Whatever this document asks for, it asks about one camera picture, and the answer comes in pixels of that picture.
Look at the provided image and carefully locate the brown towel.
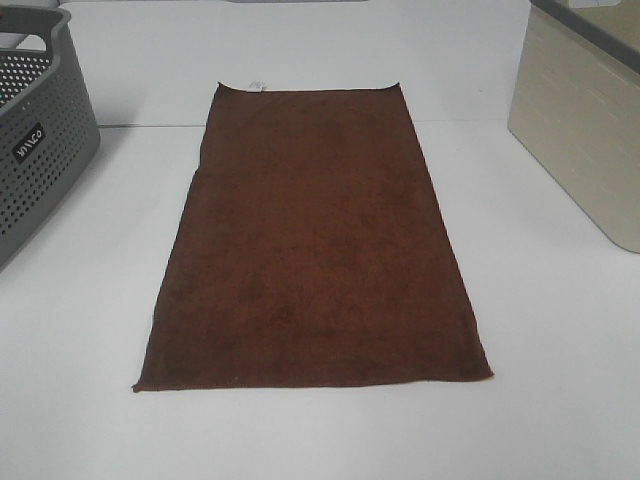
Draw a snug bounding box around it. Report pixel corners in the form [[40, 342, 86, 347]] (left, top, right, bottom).
[[135, 84, 492, 391]]

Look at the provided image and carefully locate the beige storage box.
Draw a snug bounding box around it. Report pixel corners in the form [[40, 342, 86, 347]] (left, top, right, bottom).
[[508, 1, 639, 252]]

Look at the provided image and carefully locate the grey perforated plastic basket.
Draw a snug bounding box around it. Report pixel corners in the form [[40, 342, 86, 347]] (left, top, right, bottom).
[[1, 5, 100, 263]]

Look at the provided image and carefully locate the white towel care label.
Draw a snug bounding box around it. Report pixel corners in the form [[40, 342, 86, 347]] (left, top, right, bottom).
[[246, 81, 266, 93]]

